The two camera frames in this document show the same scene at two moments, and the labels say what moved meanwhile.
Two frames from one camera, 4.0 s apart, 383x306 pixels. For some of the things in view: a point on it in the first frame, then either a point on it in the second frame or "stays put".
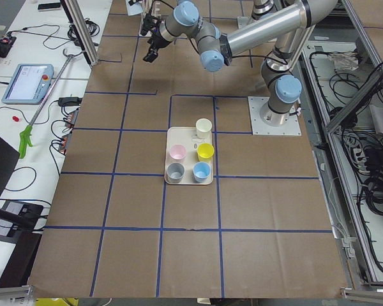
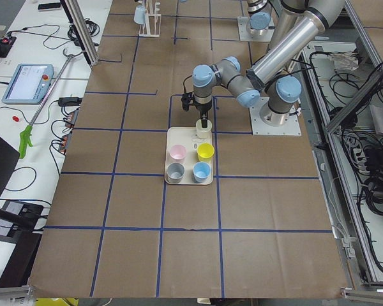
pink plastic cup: (177, 153) stays put
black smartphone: (48, 6) stays put
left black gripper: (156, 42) to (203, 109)
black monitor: (2, 159) stays put
